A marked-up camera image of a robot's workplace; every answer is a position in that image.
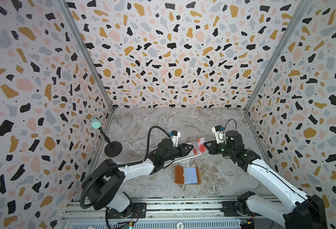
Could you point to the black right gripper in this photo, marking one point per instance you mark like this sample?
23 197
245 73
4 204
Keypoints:
213 147

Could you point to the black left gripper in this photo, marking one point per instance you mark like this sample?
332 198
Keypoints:
185 150

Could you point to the brown leather card holder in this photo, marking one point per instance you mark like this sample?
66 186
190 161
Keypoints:
188 176

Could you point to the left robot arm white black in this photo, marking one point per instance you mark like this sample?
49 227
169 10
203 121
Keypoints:
101 188

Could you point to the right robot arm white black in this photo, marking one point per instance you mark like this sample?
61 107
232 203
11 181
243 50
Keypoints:
297 209

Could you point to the white plastic slotted basket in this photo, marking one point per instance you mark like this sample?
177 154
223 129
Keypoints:
175 155

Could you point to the black stand with green ball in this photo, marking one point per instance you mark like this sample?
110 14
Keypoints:
112 149

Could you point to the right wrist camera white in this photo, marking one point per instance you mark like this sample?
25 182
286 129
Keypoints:
218 132

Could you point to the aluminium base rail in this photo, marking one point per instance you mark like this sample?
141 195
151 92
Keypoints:
168 213

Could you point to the aluminium corner post right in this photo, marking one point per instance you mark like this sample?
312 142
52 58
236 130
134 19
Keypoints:
298 14

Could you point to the aluminium corner post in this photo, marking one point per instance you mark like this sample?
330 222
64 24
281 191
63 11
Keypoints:
83 49
298 14

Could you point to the aluminium corner post left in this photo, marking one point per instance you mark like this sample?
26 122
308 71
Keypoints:
83 49

